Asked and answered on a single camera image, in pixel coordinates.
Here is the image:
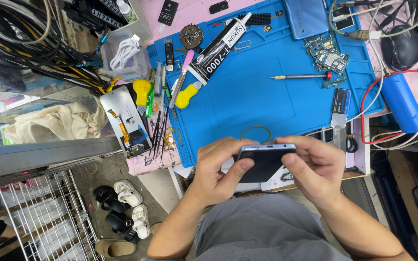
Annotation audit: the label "green plastic pry tool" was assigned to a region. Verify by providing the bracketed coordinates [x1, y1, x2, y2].
[145, 83, 155, 118]

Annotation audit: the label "white coiled cable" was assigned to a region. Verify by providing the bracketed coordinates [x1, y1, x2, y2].
[109, 34, 141, 71]

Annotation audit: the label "pink table cover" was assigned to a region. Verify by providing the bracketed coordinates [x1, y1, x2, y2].
[126, 0, 418, 176]

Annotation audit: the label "white sandal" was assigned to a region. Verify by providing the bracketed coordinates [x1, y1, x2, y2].
[113, 179, 144, 207]
[132, 204, 151, 240]

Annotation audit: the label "small green circuit board strip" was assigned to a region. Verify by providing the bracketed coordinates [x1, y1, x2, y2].
[322, 75, 348, 90]

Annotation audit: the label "black smartphone with silver frame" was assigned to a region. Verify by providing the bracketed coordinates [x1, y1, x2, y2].
[237, 144, 297, 183]

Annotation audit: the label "black usb card reader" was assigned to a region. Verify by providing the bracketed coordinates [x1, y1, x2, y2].
[164, 38, 175, 72]

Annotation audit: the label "black and white glue tube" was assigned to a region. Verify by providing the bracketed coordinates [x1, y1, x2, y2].
[187, 12, 253, 86]

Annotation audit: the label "tan slipper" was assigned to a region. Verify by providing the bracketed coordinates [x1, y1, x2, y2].
[95, 238, 137, 258]

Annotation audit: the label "clear plastic box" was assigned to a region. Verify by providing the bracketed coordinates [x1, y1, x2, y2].
[100, 26, 152, 82]

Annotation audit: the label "black computer mouse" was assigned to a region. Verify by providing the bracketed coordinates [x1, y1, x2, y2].
[381, 25, 418, 72]

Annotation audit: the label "white wire rack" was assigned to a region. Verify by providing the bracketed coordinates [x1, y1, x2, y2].
[0, 168, 104, 261]

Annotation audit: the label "red wire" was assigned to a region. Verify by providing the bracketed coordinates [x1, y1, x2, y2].
[360, 68, 418, 145]

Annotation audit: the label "person's right hand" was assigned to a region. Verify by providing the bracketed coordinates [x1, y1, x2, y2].
[274, 135, 347, 211]

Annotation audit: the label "phone display panel with flex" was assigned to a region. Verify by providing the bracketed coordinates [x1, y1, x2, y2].
[99, 86, 153, 159]

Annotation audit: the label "tan rubber band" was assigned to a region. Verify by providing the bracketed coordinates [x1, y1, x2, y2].
[240, 126, 273, 144]

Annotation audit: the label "yellow handled scraper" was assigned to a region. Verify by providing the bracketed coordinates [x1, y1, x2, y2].
[133, 79, 152, 116]

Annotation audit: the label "green phone circuit board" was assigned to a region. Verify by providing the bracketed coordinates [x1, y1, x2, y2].
[303, 33, 351, 75]

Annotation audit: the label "beige cloth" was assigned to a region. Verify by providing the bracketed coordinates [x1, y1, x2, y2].
[4, 96, 109, 145]

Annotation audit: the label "small black plastic part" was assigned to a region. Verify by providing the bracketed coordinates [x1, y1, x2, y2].
[209, 0, 229, 15]

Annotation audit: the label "black tweezers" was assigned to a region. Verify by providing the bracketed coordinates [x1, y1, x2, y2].
[147, 109, 170, 162]

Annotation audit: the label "yellow rubber bands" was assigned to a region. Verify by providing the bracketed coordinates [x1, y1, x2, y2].
[162, 127, 183, 152]

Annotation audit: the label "round tray of small screws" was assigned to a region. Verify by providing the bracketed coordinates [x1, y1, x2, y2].
[179, 24, 204, 50]

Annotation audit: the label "black rectangular device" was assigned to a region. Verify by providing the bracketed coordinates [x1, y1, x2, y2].
[157, 0, 179, 27]

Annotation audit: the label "black sandal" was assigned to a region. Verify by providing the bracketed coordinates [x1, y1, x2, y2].
[105, 211, 141, 244]
[92, 185, 131, 214]

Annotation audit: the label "person's left hand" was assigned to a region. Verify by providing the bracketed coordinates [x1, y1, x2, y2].
[187, 137, 261, 210]

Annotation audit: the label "bundle of black cables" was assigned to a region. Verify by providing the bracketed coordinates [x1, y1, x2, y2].
[0, 0, 112, 94]

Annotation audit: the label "clear syringe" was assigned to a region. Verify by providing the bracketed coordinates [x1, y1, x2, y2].
[151, 62, 163, 120]

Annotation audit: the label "pink handled metal spudger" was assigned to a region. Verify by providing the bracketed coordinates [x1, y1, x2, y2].
[168, 50, 195, 109]

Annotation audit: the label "metal precision screwdriver red cap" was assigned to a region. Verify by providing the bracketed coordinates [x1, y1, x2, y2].
[270, 71, 333, 81]

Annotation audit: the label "blue cylindrical battery cell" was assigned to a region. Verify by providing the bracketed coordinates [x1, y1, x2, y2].
[380, 72, 418, 134]

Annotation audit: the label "blue phone back cover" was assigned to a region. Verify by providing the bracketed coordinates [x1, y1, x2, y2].
[284, 0, 330, 40]

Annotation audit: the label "yellow plastic pry tool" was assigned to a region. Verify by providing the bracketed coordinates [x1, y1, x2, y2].
[175, 81, 203, 109]

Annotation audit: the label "white cables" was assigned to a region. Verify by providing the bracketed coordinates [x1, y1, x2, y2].
[328, 0, 418, 151]

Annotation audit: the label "blue handled metal scraper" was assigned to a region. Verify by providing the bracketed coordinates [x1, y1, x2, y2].
[330, 88, 352, 130]

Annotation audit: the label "blue silicone repair mat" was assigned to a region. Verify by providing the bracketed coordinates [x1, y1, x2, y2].
[147, 0, 387, 168]

